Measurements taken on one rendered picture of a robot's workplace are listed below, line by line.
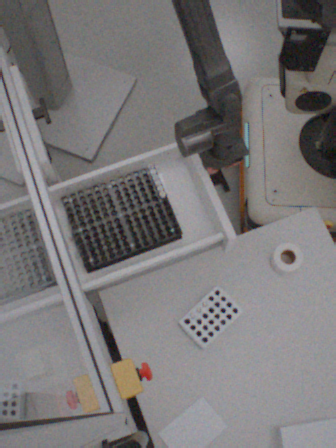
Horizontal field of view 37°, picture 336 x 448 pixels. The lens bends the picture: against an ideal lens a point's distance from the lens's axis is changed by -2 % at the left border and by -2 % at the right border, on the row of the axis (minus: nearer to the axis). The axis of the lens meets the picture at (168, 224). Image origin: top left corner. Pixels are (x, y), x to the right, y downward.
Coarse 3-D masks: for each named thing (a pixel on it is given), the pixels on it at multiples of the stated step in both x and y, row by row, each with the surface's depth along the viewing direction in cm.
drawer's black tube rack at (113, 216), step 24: (144, 168) 116; (96, 192) 115; (120, 192) 114; (144, 192) 114; (72, 216) 116; (96, 216) 113; (120, 216) 113; (144, 216) 116; (96, 240) 114; (120, 240) 111; (144, 240) 111; (168, 240) 114; (96, 264) 109
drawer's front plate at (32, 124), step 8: (16, 72) 122; (16, 80) 121; (16, 88) 121; (24, 88) 122; (24, 96) 120; (24, 104) 119; (24, 112) 118; (32, 120) 118; (32, 128) 117; (32, 136) 116; (40, 136) 121; (40, 144) 115; (40, 152) 115; (40, 160) 114; (48, 160) 119; (48, 168) 117; (48, 176) 120
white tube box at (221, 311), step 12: (216, 288) 118; (204, 300) 117; (216, 300) 117; (228, 300) 117; (204, 312) 116; (216, 312) 116; (228, 312) 116; (240, 312) 116; (180, 324) 116; (192, 324) 115; (204, 324) 115; (216, 324) 115; (228, 324) 115; (192, 336) 114; (204, 336) 114; (216, 336) 114; (204, 348) 114
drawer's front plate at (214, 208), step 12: (192, 156) 114; (192, 168) 118; (204, 180) 112; (204, 192) 115; (216, 192) 111; (204, 204) 119; (216, 204) 110; (216, 216) 112; (216, 228) 116; (228, 228) 109; (228, 240) 109
